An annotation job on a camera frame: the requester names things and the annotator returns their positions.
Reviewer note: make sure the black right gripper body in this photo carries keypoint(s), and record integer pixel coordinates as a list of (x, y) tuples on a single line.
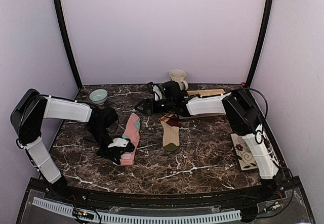
[(169, 106)]

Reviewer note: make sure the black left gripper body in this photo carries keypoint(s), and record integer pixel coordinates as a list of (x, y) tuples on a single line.
[(109, 152)]

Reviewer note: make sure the pink patterned long sock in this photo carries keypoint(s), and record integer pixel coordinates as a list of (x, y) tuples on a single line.
[(132, 133)]

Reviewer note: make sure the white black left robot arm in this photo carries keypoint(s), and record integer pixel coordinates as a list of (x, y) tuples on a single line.
[(29, 117)]

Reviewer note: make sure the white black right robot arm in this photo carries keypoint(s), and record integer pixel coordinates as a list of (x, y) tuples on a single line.
[(243, 115)]

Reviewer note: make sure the coral pattern ceramic mug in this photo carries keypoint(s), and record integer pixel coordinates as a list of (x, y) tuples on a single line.
[(178, 76)]

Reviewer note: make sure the beige striped cuff sock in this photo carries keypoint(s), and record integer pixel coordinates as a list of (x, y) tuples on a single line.
[(171, 126)]

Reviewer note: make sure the wooden compartment organizer box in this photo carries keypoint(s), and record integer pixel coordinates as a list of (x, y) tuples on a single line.
[(206, 92)]

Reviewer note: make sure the light blue ceramic bowl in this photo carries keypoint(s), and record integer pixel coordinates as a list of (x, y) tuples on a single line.
[(98, 97)]

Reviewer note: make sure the floral pattern coaster tile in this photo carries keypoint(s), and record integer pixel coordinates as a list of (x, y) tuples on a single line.
[(244, 156)]

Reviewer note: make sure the white slotted cable duct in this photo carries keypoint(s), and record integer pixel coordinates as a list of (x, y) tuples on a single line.
[(137, 215)]

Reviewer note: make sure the black front table rail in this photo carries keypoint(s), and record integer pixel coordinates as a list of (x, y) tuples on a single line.
[(246, 191)]

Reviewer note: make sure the black left frame post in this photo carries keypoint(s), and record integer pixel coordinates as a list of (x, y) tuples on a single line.
[(66, 43)]

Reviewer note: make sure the black frame post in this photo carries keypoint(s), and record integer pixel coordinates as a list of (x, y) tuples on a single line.
[(66, 43), (260, 42)]

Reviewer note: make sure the black right frame post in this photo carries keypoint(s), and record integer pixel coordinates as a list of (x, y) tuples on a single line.
[(260, 42)]

